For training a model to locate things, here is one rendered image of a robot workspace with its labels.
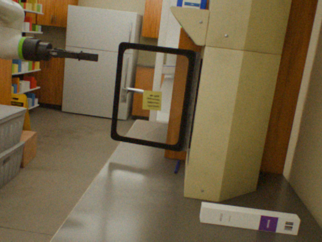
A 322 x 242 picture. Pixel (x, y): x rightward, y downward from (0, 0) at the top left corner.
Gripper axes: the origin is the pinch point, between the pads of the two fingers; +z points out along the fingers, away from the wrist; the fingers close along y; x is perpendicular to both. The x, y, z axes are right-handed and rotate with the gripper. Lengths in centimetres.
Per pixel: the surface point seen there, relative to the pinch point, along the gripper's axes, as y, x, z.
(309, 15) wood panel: -1, -25, 82
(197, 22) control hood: -38, -16, 41
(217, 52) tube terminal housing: -38, -9, 48
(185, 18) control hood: -38, -17, 37
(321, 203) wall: -35, 34, 87
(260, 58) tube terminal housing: -32, -8, 61
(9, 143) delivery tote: 147, 95, -105
